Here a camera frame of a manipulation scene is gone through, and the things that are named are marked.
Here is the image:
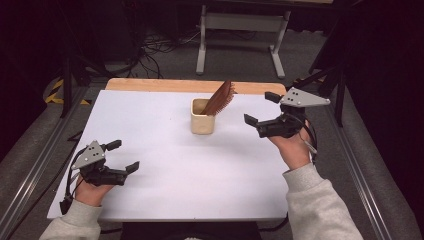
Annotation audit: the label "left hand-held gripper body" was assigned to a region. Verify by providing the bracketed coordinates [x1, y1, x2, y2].
[70, 140, 130, 187]

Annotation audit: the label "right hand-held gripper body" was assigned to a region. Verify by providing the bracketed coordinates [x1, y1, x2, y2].
[256, 86, 331, 139]

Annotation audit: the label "brown wooden hairbrush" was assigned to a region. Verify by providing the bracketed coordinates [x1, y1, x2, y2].
[199, 79, 237, 117]

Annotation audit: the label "cream square cup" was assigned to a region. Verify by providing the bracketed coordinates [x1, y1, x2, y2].
[189, 97, 217, 136]

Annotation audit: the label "person's left hand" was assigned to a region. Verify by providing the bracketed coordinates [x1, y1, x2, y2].
[74, 176, 115, 208]

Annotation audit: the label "person's right hand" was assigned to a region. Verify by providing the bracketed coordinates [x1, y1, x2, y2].
[267, 121, 313, 172]

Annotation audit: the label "black metal stand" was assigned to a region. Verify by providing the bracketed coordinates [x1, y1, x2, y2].
[59, 49, 113, 120]
[286, 63, 348, 128]

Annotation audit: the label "wooden board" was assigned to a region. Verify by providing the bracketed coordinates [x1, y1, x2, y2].
[104, 77, 288, 96]

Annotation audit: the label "person's dark lap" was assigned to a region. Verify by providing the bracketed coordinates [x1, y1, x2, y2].
[119, 221, 263, 240]

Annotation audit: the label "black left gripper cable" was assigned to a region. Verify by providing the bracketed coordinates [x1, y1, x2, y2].
[59, 149, 85, 216]

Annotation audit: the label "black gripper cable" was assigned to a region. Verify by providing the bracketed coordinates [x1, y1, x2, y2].
[292, 114, 319, 165]
[59, 149, 85, 216]

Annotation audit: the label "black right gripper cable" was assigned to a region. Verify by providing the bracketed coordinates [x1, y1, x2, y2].
[292, 114, 319, 165]

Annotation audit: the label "aluminium rail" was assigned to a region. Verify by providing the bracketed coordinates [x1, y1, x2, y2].
[0, 85, 90, 236]
[320, 95, 394, 240]

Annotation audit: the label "white metal table frame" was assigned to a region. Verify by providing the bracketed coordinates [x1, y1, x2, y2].
[195, 4, 292, 80]

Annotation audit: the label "black floor cables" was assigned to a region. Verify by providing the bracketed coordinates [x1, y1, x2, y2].
[124, 28, 203, 80]

